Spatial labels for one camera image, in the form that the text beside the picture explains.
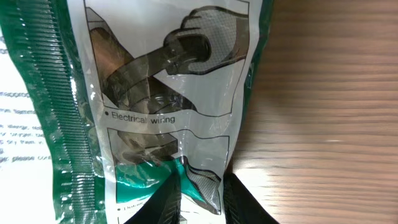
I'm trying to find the green white wipes pack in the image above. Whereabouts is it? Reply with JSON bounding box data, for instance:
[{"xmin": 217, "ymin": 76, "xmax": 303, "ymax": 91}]
[{"xmin": 1, "ymin": 0, "xmax": 273, "ymax": 224}]

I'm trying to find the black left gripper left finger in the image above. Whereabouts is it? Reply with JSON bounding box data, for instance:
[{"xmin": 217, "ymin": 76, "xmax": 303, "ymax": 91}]
[{"xmin": 125, "ymin": 172, "xmax": 182, "ymax": 224}]

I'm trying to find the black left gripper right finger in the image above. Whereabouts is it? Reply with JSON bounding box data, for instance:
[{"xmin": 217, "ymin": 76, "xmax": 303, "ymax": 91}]
[{"xmin": 223, "ymin": 173, "xmax": 279, "ymax": 224}]

